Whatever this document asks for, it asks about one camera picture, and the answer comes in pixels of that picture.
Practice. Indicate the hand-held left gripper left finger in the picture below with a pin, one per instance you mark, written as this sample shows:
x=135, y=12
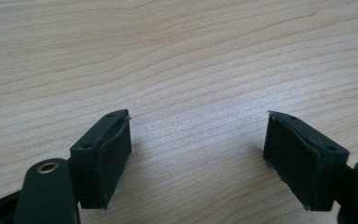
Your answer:
x=101, y=161

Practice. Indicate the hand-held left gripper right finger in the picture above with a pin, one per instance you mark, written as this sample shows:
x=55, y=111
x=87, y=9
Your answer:
x=301, y=158

